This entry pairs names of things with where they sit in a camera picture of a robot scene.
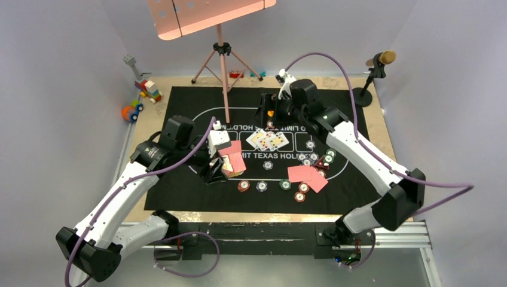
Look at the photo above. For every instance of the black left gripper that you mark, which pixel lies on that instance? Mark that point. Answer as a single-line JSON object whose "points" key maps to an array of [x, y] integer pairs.
{"points": [[217, 173]]}

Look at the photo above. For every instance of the red poker chip stack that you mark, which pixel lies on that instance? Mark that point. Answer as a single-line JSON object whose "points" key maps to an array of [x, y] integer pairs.
{"points": [[243, 185]]}

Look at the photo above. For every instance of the red chips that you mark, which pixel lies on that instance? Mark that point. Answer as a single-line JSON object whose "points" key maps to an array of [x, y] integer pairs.
{"points": [[303, 189]]}

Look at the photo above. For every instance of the black poker table mat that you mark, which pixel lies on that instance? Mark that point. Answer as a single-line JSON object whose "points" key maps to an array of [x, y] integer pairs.
{"points": [[183, 190]]}

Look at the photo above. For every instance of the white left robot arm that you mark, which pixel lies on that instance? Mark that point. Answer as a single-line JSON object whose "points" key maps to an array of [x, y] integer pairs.
{"points": [[98, 243]]}

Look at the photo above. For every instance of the lone blue chip mid-table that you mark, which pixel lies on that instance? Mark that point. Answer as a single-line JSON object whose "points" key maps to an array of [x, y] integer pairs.
{"points": [[268, 165]]}

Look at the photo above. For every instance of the aluminium mounting rail frame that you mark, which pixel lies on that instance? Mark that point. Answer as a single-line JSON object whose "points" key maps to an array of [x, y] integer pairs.
{"points": [[315, 239]]}

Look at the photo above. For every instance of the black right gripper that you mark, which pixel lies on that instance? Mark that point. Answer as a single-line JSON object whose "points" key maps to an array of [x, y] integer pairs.
{"points": [[259, 120]]}

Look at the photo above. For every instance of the colourful toy block train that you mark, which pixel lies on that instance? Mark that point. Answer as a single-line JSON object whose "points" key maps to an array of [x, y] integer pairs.
{"points": [[148, 89]]}

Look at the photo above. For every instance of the red triangular all-in marker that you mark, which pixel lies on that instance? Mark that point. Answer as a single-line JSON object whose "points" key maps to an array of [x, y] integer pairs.
{"points": [[321, 164]]}

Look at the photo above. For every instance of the green poker chip stack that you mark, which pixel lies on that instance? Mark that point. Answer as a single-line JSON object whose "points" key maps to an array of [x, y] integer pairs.
{"points": [[285, 184]]}

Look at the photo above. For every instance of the orange blue toy wheel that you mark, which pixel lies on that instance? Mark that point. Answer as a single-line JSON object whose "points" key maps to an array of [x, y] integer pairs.
{"points": [[131, 113]]}

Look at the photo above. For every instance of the blue poker chip stack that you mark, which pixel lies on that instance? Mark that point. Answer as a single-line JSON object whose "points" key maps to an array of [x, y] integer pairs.
{"points": [[261, 186]]}

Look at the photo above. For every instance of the small red toy block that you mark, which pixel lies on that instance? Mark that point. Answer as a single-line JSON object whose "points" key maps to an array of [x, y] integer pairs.
{"points": [[236, 74]]}

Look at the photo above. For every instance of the pink music stand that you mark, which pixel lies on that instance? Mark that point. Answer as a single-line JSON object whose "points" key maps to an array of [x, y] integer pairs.
{"points": [[175, 19]]}

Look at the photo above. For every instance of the gold microphone on stand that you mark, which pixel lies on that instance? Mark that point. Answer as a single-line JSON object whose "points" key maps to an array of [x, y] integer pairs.
{"points": [[376, 65]]}

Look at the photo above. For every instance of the grey toy block tower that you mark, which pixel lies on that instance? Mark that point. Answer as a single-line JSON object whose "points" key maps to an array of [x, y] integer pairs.
{"points": [[131, 62]]}

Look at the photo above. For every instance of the green chips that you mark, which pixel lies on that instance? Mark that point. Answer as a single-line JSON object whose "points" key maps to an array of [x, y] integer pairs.
{"points": [[329, 156]]}

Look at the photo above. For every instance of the blue chips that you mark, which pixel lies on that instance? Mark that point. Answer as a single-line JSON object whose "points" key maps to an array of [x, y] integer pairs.
{"points": [[309, 158]]}

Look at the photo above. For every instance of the face-up community card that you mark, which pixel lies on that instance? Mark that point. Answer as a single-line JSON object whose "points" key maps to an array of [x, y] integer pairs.
{"points": [[277, 141], [252, 139], [265, 142]]}

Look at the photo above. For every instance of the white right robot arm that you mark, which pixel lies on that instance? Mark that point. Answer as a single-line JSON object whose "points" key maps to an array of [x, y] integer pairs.
{"points": [[401, 191]]}

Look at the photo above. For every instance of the red playing card box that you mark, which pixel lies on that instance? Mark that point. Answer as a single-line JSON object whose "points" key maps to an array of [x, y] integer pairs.
{"points": [[233, 165]]}

